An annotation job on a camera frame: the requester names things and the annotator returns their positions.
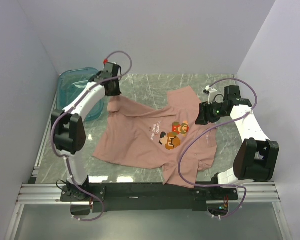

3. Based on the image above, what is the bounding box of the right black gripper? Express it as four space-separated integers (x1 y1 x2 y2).
194 100 229 126

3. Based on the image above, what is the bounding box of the teal transparent plastic bin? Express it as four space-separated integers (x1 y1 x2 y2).
56 67 99 110

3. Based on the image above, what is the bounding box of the pink printed t shirt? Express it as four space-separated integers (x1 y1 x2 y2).
93 86 217 188

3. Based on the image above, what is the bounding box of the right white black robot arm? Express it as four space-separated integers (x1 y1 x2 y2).
195 85 280 200

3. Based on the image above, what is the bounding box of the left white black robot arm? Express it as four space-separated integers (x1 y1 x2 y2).
50 60 122 202

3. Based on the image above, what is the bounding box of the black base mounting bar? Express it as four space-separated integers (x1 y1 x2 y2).
60 183 239 213

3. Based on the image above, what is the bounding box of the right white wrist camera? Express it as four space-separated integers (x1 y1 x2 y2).
203 85 219 104

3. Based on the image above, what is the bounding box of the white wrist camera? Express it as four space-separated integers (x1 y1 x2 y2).
103 58 121 77
203 85 219 104

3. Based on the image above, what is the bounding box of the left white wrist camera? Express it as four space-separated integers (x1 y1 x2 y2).
103 58 121 77

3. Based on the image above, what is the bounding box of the aluminium extrusion rail frame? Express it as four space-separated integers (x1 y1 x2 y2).
4 74 296 240

